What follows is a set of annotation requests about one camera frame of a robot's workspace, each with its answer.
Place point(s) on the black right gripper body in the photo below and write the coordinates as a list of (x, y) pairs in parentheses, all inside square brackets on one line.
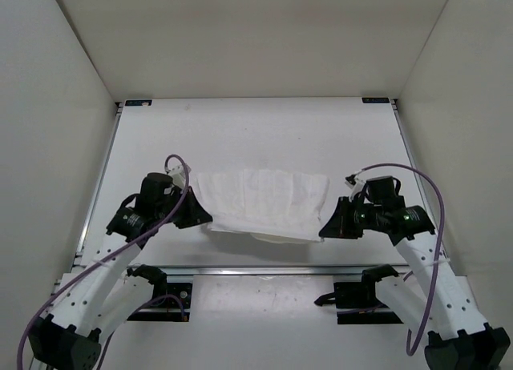
[(354, 218)]

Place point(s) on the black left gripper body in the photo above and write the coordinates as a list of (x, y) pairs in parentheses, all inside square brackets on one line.
[(188, 212)]

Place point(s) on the white pleated skirt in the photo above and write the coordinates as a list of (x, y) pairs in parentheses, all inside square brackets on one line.
[(271, 205)]

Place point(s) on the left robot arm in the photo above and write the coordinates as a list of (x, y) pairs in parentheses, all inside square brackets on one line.
[(72, 329)]

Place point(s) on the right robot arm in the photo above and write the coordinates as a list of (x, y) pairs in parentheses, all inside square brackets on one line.
[(454, 334)]

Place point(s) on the left corner marker tag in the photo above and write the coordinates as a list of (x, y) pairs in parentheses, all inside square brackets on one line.
[(138, 103)]

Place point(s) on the corner marker tag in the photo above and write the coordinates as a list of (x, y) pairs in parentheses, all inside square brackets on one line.
[(138, 103), (375, 100)]

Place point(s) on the right corner marker tag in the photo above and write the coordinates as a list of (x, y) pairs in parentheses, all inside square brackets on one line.
[(375, 100)]

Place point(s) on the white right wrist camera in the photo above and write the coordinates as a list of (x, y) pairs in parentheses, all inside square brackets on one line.
[(356, 184)]

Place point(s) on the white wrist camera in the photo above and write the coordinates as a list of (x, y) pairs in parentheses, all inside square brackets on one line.
[(356, 184), (178, 174)]

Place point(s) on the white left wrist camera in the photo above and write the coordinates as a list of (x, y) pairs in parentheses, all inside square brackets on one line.
[(178, 174)]

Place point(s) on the aluminium front table rail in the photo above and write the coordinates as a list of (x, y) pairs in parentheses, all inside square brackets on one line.
[(265, 270)]

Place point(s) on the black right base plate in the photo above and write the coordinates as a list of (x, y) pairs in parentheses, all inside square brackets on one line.
[(355, 306)]

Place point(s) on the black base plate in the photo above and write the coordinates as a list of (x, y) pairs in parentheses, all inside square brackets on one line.
[(170, 304), (355, 306)]

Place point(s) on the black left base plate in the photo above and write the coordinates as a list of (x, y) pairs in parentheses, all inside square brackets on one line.
[(170, 304)]

